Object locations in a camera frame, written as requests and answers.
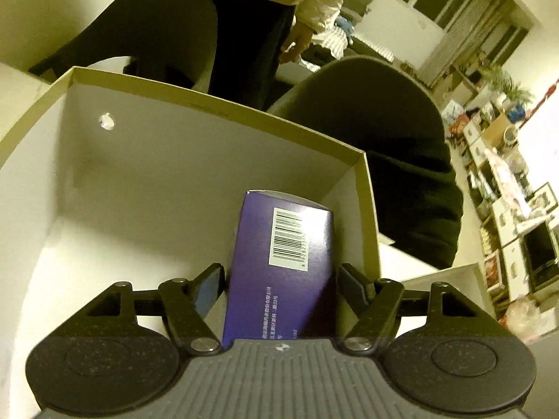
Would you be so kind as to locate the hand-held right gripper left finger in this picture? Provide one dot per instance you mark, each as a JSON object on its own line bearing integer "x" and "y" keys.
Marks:
{"x": 210, "y": 288}

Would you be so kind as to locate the olive cardboard box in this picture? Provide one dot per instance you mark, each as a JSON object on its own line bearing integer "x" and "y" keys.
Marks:
{"x": 174, "y": 170}

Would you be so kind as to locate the window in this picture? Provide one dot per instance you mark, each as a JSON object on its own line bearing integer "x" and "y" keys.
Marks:
{"x": 441, "y": 0}

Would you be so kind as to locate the pink plastic bag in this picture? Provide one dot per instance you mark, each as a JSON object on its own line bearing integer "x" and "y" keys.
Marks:
{"x": 530, "y": 318}

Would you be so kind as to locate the black microwave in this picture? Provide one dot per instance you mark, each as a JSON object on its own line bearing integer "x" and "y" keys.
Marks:
{"x": 541, "y": 253}

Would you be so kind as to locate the small framed picture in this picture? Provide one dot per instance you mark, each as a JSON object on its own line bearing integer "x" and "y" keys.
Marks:
{"x": 543, "y": 198}

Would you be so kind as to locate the green potted plant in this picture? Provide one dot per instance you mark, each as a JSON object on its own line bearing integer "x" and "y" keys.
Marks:
{"x": 509, "y": 83}

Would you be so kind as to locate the purple box with barcode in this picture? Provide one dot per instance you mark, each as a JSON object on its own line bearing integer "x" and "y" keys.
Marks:
{"x": 279, "y": 301}

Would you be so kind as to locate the white shelf unit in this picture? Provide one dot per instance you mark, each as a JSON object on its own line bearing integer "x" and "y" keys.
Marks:
{"x": 493, "y": 209}

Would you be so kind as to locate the dark grey chair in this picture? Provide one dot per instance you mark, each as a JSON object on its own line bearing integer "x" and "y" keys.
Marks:
{"x": 153, "y": 22}
{"x": 371, "y": 96}

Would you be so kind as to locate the black jacket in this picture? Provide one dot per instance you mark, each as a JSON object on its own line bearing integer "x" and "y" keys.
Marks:
{"x": 415, "y": 209}

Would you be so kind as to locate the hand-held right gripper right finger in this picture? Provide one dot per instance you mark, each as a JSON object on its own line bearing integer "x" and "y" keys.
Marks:
{"x": 351, "y": 286}

